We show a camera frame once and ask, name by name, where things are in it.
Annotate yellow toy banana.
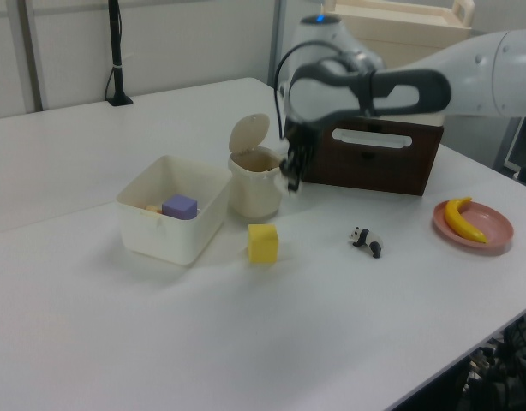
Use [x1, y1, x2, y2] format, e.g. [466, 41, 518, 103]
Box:
[443, 196, 489, 245]

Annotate purple foam cube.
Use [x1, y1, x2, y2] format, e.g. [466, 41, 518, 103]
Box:
[161, 194, 199, 222]

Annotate white framed panel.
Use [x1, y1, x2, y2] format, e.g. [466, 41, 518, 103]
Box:
[502, 115, 526, 192]

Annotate dark brown drawer cabinet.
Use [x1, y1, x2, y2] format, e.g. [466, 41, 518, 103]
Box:
[303, 117, 445, 197]

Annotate pink round plate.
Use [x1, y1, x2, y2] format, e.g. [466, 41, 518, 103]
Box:
[432, 200, 515, 256]

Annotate yellow foam cube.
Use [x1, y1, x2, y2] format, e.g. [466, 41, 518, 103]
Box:
[248, 223, 280, 264]

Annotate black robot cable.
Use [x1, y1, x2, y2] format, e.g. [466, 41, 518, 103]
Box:
[273, 40, 378, 140]

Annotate cream trash can with lid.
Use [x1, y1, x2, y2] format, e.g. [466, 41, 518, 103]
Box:
[227, 113, 286, 219]

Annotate black clutter under table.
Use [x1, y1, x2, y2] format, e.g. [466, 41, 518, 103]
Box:
[457, 314, 526, 411]

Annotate white plastic storage bin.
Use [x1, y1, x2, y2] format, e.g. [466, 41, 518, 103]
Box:
[116, 154, 232, 267]

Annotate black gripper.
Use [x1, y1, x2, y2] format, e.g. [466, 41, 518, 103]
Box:
[280, 118, 319, 193]

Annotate small panda figurine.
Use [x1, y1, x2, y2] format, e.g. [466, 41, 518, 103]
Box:
[348, 226, 384, 259]

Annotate black pole stand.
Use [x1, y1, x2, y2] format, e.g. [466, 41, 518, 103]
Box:
[104, 0, 134, 107]

